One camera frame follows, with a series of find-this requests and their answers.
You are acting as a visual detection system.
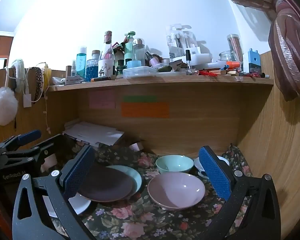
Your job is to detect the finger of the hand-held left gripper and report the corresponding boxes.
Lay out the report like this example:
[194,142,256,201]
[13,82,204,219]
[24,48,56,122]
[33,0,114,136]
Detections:
[0,129,42,155]
[5,134,73,167]

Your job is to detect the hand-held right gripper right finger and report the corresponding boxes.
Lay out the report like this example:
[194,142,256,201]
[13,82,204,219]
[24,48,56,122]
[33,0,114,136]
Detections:
[199,145,282,240]

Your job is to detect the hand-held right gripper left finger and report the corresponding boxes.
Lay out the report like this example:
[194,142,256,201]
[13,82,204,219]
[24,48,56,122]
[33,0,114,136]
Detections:
[12,145,97,240]

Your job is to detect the white bowl with black pattern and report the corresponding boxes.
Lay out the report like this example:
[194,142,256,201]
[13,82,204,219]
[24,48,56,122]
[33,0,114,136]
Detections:
[194,156,230,180]

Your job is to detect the white plate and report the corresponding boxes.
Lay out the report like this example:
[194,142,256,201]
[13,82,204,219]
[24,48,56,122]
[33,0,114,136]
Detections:
[42,192,92,218]

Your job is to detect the dark brown plate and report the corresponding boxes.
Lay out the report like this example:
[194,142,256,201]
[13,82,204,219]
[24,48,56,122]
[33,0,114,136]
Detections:
[77,164,134,203]

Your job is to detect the teal bowl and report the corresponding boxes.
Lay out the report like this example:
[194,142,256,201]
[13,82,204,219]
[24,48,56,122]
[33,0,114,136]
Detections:
[155,154,195,174]

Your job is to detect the pink plate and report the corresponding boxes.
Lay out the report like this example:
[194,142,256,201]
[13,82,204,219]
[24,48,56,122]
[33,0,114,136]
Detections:
[147,172,206,211]

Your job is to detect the teal plate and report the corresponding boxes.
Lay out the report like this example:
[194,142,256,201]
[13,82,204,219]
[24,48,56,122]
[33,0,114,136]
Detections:
[106,165,143,200]

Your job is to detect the white fluffy pompom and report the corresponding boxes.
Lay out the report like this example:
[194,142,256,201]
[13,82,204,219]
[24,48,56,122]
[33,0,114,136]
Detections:
[0,87,18,126]

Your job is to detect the stack of white papers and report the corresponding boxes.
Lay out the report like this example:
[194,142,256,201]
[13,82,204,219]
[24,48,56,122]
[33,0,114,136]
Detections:
[62,121,125,148]

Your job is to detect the black patterned headband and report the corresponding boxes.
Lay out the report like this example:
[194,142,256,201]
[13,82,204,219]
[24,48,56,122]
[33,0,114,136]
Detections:
[30,67,45,103]

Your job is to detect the yellow tassel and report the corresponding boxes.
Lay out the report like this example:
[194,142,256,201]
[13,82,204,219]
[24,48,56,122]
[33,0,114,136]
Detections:
[44,64,52,87]

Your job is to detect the white fuzzy headband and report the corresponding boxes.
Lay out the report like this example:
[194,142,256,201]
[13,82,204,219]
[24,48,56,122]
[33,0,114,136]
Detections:
[5,59,28,93]

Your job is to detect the pink sticky note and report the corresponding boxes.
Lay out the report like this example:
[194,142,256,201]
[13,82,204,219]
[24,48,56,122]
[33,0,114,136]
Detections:
[89,90,116,109]

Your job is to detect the dark floral cloth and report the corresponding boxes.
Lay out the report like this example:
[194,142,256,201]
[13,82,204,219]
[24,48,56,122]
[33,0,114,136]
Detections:
[41,142,254,240]

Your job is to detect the dark brown marker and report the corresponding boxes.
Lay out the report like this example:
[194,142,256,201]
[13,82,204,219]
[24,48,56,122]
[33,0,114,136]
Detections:
[91,75,117,82]

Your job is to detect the blue textured glass bottle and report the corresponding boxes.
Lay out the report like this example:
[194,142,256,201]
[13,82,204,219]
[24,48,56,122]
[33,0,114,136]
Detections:
[86,59,99,82]

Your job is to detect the blue liquid bottle white cap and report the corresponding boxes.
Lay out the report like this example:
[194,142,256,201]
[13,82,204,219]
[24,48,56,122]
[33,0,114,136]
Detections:
[76,46,87,79]

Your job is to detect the orange sticky note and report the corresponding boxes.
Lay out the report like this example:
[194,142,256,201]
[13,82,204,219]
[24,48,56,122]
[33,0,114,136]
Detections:
[122,102,170,118]

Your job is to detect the clear bottle with illustrated label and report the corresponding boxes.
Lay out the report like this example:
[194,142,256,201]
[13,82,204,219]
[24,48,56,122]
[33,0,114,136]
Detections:
[98,31,115,78]

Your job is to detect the green sticky note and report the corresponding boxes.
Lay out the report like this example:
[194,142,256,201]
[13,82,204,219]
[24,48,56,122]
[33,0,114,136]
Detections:
[123,95,157,103]

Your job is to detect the wooden shelf board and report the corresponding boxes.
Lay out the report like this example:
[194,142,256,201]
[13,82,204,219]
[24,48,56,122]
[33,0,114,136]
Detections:
[48,74,274,92]

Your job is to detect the clear nail polish bottle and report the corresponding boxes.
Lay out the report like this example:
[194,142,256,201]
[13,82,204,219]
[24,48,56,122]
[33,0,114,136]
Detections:
[185,50,193,75]

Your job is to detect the clear plastic box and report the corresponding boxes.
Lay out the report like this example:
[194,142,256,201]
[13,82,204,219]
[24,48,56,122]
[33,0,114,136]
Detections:
[122,66,158,79]

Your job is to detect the white packaging box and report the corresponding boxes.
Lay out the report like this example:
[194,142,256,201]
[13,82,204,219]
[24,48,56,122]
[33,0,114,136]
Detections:
[169,46,213,65]

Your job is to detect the short glass jar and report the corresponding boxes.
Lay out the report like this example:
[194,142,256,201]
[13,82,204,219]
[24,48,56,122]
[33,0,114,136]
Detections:
[219,51,238,63]

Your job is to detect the blue pencil sharpener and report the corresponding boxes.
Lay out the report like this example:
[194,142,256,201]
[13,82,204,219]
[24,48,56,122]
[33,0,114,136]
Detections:
[247,48,260,73]

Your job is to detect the green pump bottle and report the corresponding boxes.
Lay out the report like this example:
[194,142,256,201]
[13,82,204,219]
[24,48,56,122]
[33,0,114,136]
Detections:
[124,31,136,63]

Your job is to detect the clear bottle with silver cap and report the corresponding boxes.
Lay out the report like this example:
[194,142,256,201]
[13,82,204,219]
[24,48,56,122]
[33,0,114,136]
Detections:
[132,38,146,67]

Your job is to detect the clear jar of pencils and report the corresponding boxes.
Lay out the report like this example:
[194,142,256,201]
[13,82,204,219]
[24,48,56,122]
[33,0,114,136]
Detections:
[227,34,241,63]

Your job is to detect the mauve curtain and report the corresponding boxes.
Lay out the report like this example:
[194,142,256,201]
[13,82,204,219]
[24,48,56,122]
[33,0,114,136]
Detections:
[209,0,300,102]

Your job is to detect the clear blister pack of brushes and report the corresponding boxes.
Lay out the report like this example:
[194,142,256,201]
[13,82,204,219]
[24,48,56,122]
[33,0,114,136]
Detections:
[165,24,198,49]

